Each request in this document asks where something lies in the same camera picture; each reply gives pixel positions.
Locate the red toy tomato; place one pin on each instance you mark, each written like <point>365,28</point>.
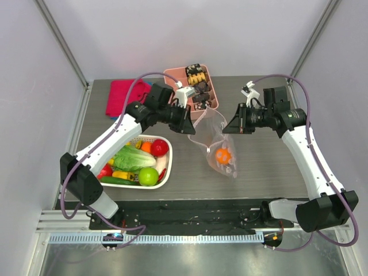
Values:
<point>107,171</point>

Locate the perforated metal cable tray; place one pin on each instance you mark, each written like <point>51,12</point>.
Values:
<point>115,238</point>

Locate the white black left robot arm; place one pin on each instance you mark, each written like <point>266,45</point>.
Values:
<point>79,172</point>

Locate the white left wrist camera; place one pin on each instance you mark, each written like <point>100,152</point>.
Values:
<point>183,93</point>

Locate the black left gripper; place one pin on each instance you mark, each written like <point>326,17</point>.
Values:
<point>184,125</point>

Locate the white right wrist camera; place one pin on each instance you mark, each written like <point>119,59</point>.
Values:
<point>250,93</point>

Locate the yellow black sock roll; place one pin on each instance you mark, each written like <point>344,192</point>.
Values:
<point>194,79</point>

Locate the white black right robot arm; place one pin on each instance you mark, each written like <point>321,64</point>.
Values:
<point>324,209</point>

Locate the green toy lettuce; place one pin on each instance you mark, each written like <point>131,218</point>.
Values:
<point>132,159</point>

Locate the green toy cucumber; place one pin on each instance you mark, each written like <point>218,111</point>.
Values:
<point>118,181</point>

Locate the black patterned sock roll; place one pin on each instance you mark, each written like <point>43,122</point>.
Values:
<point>193,69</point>

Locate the black pink dotted sock roll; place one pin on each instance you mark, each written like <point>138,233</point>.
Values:
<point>202,105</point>

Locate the green toy apple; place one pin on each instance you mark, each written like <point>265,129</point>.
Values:
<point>148,176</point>

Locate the small orange toy fruit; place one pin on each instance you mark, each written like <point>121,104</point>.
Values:
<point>146,147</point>

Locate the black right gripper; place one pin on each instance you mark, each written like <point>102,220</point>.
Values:
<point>241,118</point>

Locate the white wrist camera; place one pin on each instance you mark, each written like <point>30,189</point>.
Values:
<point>183,93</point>
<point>250,93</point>

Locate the pink divided organizer tray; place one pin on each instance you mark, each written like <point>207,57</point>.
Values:
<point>179,74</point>

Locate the dark brown sock roll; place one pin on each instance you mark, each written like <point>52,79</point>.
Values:
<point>201,87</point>

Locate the white perforated plastic basket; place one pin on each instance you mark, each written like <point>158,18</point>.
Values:
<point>137,142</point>

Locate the red toy chili pepper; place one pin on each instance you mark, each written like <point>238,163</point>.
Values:
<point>162,174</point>

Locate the white toy radish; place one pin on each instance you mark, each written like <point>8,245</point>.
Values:
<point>161,164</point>

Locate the clear zip top bag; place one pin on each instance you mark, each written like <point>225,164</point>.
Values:
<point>209,138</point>

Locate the blue folded cloth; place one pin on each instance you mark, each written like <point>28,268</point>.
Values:
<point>148,84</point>

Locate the magenta folded cloth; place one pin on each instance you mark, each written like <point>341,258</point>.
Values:
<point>120,95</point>

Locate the red toy apple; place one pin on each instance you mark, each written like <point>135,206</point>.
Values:
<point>159,148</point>

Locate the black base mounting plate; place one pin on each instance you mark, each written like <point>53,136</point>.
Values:
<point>196,217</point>

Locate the black brown sock roll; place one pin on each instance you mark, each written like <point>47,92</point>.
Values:
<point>201,97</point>

